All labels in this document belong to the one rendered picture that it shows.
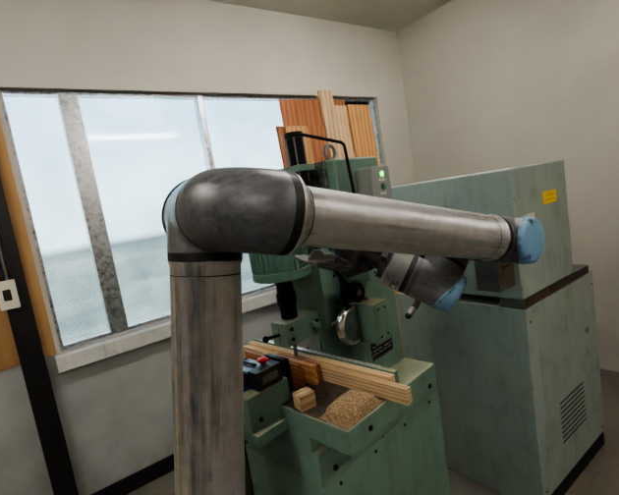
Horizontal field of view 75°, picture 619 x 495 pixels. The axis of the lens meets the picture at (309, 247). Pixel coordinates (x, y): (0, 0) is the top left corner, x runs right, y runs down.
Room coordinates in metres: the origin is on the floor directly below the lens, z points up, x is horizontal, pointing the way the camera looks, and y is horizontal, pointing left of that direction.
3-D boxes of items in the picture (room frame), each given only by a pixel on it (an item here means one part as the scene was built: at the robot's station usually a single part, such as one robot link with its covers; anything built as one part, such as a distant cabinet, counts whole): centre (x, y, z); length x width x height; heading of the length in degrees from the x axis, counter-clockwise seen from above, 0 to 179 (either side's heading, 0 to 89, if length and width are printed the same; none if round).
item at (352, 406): (0.91, -0.04, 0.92); 0.14 x 0.09 x 0.04; 133
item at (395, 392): (1.13, 0.05, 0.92); 0.67 x 0.02 x 0.04; 43
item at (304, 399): (0.96, 0.07, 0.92); 0.04 x 0.04 x 0.04; 31
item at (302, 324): (1.19, 0.08, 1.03); 0.14 x 0.07 x 0.09; 133
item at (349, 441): (1.08, 0.15, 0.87); 0.61 x 0.30 x 0.06; 43
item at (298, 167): (1.27, -0.01, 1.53); 0.08 x 0.08 x 0.17; 43
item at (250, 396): (1.02, 0.21, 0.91); 0.15 x 0.14 x 0.09; 43
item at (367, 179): (1.29, -0.24, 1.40); 0.10 x 0.06 x 0.16; 133
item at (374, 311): (1.19, -0.15, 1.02); 0.09 x 0.07 x 0.12; 43
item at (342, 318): (1.18, -0.09, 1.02); 0.12 x 0.03 x 0.12; 133
